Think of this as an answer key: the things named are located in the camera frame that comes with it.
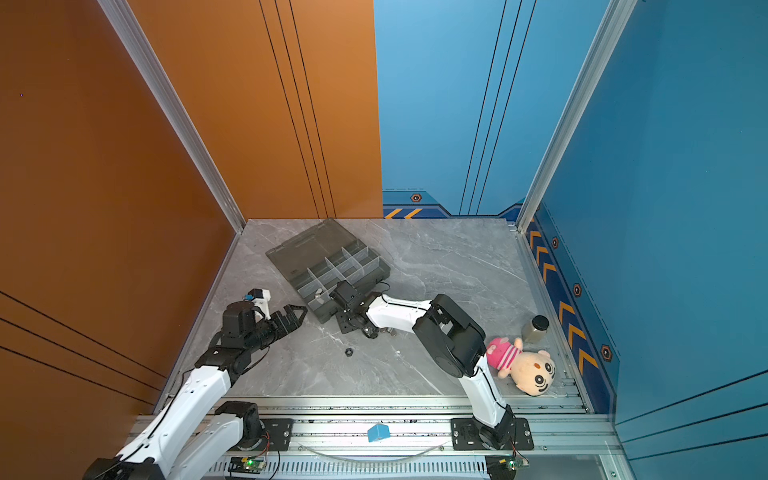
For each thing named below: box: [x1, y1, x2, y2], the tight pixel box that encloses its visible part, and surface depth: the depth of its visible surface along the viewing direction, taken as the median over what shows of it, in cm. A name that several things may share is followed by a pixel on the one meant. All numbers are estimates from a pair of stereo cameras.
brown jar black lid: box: [522, 315, 550, 343], surface depth 85 cm
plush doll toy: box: [486, 337, 556, 396], surface depth 77 cm
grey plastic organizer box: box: [265, 218, 391, 324], surface depth 107 cm
